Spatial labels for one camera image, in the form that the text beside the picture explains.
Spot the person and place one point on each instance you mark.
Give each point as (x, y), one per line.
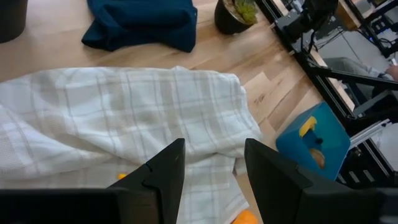
(351, 68)

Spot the teal plastic tupperware container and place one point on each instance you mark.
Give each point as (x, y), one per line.
(332, 140)

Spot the yellow toy banana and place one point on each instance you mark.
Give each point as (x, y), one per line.
(308, 126)

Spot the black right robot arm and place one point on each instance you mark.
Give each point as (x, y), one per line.
(304, 18)

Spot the orange toy produce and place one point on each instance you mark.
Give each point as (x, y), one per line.
(245, 217)

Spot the navy blue cloth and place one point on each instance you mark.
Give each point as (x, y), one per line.
(140, 25)

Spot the small potted succulent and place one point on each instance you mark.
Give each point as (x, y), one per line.
(233, 18)

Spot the brown toy kiwi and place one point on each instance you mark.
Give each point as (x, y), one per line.
(317, 158)

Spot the small orange toy carrot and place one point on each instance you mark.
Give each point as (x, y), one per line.
(122, 176)

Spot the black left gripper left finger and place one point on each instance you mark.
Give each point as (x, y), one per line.
(140, 205)

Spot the black aluminium table frame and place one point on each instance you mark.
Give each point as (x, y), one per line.
(342, 76)

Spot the white plaid dish towel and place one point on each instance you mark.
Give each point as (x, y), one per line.
(124, 112)

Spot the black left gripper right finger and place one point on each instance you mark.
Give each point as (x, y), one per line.
(295, 205)

